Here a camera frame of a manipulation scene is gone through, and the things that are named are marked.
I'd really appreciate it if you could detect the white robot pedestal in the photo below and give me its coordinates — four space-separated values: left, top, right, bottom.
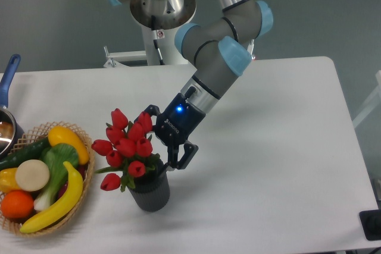
102 0 257 68

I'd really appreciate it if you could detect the orange plastic orange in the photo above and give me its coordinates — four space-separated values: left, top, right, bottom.
1 190 34 219

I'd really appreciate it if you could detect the yellow plastic banana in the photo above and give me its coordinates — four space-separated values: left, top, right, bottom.
20 161 83 234

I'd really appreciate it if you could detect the blue handled saucepan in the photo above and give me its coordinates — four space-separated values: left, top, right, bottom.
1 54 24 159

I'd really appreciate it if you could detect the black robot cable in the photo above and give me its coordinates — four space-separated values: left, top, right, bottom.
150 15 165 66

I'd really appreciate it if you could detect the woven wicker basket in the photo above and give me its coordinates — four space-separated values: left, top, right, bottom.
1 121 95 238

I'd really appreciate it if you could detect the dark grey ribbed vase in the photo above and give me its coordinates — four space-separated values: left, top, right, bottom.
128 159 170 212

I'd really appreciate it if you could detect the black device at edge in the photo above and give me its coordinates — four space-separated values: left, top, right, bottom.
359 209 381 241

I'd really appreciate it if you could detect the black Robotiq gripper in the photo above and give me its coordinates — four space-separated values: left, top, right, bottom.
134 93 206 175

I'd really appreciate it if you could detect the beige round disc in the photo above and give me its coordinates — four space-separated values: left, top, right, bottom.
15 159 50 192

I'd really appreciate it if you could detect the green plastic cucumber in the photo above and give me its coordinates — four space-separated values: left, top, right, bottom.
1 137 51 171

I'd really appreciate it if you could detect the red plastic fruit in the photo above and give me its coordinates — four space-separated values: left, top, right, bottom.
57 165 87 199

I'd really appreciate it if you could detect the yellow plastic bell pepper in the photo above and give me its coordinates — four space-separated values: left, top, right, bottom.
0 168 21 193

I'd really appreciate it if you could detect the white frame at right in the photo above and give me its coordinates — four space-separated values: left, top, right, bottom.
352 70 380 128

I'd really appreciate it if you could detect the green plastic bok choy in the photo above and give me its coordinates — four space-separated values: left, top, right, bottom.
34 143 79 212

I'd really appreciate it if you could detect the red tulip bouquet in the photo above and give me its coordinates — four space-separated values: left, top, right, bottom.
92 108 161 192

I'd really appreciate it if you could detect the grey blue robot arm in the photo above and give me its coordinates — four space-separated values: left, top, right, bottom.
109 0 273 172

